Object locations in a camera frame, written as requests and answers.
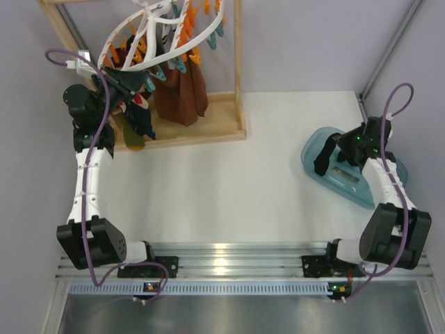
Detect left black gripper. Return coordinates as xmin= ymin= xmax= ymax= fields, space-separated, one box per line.
xmin=93 ymin=64 xmax=149 ymax=123

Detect aluminium mounting rail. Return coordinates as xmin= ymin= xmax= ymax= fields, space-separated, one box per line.
xmin=54 ymin=240 xmax=436 ymax=296

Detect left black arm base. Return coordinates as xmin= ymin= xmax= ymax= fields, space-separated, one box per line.
xmin=118 ymin=256 xmax=179 ymax=297

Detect brown hanging socks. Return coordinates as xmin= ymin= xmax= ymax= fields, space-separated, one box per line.
xmin=152 ymin=61 xmax=209 ymax=127

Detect white oval clip hanger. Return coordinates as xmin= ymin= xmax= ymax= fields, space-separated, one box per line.
xmin=98 ymin=1 xmax=225 ymax=72

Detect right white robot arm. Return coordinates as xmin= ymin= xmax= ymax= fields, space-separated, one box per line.
xmin=324 ymin=117 xmax=432 ymax=276

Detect white striped hanging sock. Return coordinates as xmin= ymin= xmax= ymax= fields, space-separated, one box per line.
xmin=161 ymin=24 xmax=177 ymax=47

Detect navy patterned hanging sock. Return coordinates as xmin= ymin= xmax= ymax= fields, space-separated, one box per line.
xmin=120 ymin=102 xmax=156 ymax=140

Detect black sock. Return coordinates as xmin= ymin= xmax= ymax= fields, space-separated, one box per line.
xmin=314 ymin=133 xmax=341 ymax=176

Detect wooden hanger rack frame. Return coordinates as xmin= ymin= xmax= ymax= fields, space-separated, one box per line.
xmin=38 ymin=1 xmax=247 ymax=148

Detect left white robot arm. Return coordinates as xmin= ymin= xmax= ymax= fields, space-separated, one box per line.
xmin=56 ymin=67 xmax=157 ymax=276

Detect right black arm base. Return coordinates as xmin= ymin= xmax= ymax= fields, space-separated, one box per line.
xmin=301 ymin=254 xmax=366 ymax=300

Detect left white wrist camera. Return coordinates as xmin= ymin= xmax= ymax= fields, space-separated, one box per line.
xmin=65 ymin=50 xmax=97 ymax=79

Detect teal plastic basin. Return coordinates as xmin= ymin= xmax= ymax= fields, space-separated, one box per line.
xmin=301 ymin=121 xmax=416 ymax=210

